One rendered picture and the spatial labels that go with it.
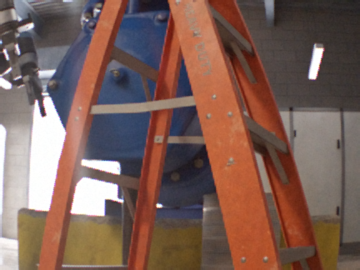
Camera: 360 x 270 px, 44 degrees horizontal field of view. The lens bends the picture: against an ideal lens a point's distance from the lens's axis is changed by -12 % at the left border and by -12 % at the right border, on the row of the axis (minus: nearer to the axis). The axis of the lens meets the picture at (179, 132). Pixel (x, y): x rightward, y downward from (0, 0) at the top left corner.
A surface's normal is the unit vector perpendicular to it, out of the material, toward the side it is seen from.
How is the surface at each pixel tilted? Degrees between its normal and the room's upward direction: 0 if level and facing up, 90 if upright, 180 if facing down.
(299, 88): 90
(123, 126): 100
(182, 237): 90
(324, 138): 90
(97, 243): 90
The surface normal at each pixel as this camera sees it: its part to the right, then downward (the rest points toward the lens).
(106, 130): -0.20, -0.06
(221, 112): -0.47, -0.26
